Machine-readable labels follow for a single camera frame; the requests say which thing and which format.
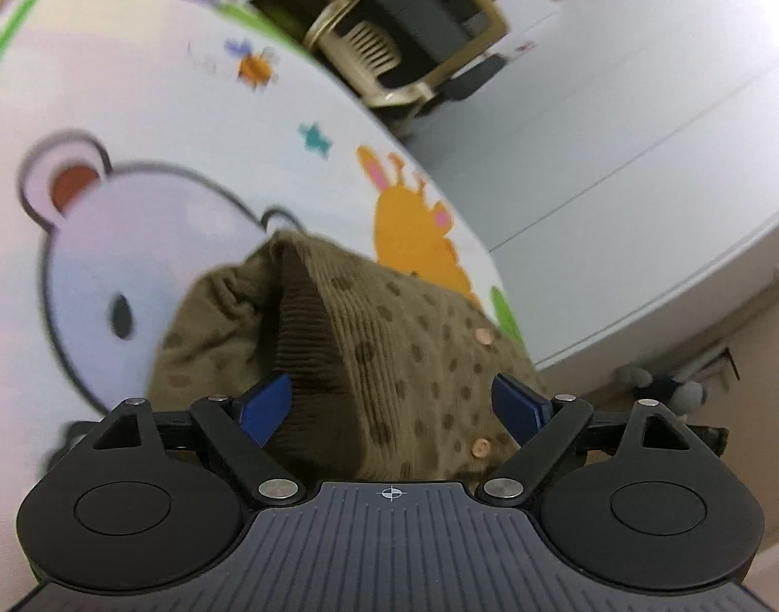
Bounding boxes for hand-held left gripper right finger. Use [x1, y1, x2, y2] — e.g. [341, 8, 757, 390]
[479, 373, 709, 507]

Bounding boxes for grey foam floor mat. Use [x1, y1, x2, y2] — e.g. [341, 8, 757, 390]
[398, 0, 779, 371]

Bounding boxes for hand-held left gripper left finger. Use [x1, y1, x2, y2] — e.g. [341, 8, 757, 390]
[76, 373, 303, 503]

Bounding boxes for beige plastic chair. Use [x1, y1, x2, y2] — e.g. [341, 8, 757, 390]
[252, 0, 511, 135]

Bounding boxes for olive dotted knit cardigan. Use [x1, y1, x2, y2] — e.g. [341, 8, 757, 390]
[148, 232, 546, 482]

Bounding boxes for cartoon animal printed play mat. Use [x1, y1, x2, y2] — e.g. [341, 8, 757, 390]
[0, 0, 524, 479]

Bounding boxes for grey plush toy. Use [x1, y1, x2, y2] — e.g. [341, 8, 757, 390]
[615, 363, 709, 418]

